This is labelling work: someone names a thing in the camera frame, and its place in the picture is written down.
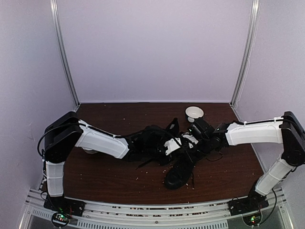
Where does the black canvas shoe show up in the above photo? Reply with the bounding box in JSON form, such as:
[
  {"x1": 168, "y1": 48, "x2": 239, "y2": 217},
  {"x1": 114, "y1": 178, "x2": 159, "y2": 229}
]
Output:
[
  {"x1": 164, "y1": 155, "x2": 198, "y2": 190},
  {"x1": 135, "y1": 118, "x2": 179, "y2": 168}
]

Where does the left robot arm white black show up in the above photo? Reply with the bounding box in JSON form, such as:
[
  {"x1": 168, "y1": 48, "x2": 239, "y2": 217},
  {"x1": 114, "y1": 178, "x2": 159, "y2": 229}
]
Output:
[{"x1": 37, "y1": 111, "x2": 182, "y2": 212}]

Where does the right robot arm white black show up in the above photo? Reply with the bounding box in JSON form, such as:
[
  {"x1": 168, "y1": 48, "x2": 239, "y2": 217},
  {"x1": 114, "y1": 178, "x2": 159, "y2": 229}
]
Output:
[{"x1": 188, "y1": 112, "x2": 305, "y2": 211}]

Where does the black white round bowl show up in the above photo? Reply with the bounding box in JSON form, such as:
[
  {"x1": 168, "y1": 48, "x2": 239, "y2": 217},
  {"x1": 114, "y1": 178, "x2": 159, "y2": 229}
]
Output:
[{"x1": 185, "y1": 106, "x2": 204, "y2": 123}]

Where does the white scalloped bowl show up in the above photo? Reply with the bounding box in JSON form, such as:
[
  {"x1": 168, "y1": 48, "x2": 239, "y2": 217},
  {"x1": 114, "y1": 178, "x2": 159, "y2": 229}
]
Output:
[{"x1": 83, "y1": 149, "x2": 98, "y2": 155}]

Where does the right controller board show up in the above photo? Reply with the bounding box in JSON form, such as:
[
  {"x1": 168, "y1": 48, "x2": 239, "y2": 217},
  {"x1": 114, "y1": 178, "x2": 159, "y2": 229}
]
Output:
[{"x1": 243, "y1": 212, "x2": 262, "y2": 227}]

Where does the controller board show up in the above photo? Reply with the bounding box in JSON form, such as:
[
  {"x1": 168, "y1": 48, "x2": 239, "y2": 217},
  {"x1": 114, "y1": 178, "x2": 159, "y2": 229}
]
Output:
[
  {"x1": 243, "y1": 212, "x2": 262, "y2": 227},
  {"x1": 51, "y1": 212, "x2": 71, "y2": 228}
]

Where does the left controller board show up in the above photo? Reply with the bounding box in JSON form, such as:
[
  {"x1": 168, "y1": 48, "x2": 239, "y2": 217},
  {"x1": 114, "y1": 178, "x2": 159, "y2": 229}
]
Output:
[{"x1": 51, "y1": 212, "x2": 71, "y2": 228}]

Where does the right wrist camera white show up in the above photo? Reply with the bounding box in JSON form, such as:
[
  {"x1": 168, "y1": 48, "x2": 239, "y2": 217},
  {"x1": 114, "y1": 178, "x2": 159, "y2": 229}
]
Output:
[{"x1": 182, "y1": 133, "x2": 198, "y2": 148}]

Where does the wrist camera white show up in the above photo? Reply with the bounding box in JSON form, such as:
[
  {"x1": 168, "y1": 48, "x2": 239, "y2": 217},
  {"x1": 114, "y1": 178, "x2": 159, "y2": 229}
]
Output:
[
  {"x1": 182, "y1": 133, "x2": 198, "y2": 148},
  {"x1": 164, "y1": 138, "x2": 181, "y2": 156}
]

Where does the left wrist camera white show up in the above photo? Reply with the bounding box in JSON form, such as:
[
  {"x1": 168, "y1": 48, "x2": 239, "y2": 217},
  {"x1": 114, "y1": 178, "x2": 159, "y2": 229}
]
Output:
[{"x1": 164, "y1": 138, "x2": 181, "y2": 156}]

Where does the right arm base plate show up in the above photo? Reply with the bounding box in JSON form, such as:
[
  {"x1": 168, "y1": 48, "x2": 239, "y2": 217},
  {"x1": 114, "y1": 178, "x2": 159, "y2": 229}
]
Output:
[{"x1": 227, "y1": 197, "x2": 269, "y2": 216}]

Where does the right aluminium frame post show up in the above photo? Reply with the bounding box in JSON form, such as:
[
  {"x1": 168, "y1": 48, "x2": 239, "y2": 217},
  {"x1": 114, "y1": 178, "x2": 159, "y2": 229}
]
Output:
[{"x1": 230, "y1": 0, "x2": 260, "y2": 109}]

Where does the aluminium frame post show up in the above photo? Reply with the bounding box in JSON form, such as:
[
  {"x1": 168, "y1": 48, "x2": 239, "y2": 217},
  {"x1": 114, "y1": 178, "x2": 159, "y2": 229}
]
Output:
[
  {"x1": 230, "y1": 0, "x2": 260, "y2": 109},
  {"x1": 50, "y1": 0, "x2": 81, "y2": 109}
]

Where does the front aluminium rail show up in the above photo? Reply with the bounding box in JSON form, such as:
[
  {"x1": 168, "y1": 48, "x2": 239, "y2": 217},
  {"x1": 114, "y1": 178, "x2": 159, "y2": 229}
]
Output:
[{"x1": 21, "y1": 188, "x2": 294, "y2": 229}]

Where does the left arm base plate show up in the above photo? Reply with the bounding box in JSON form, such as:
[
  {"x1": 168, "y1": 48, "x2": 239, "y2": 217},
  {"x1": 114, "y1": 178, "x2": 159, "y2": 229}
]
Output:
[{"x1": 43, "y1": 196, "x2": 85, "y2": 217}]

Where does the left aluminium frame post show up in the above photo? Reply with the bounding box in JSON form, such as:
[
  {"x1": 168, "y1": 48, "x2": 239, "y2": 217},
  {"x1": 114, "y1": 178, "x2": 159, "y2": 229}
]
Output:
[{"x1": 50, "y1": 0, "x2": 81, "y2": 109}]

